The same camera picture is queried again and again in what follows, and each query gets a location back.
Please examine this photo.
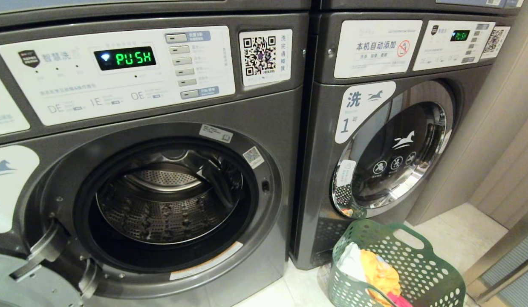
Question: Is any open grey washer door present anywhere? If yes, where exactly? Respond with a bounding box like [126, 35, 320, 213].
[0, 218, 99, 307]

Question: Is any green perforated laundry basket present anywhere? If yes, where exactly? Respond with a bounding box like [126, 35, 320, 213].
[327, 219, 466, 307]

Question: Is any grey stacked dryer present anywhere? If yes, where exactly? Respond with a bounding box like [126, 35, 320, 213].
[0, 0, 312, 29]
[319, 0, 525, 16]

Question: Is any round chrome-rimmed washer door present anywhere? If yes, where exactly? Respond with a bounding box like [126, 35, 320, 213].
[331, 79, 456, 219]

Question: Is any grey front-load washing machine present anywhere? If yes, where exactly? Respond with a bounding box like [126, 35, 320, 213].
[289, 11, 516, 271]
[0, 12, 310, 307]

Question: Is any white cloth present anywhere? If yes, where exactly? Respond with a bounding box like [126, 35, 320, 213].
[337, 242, 368, 283]

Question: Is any pink cloth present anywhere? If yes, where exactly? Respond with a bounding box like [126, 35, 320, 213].
[387, 293, 414, 307]

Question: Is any yellow cloth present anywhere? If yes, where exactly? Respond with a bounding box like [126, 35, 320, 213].
[360, 249, 401, 307]

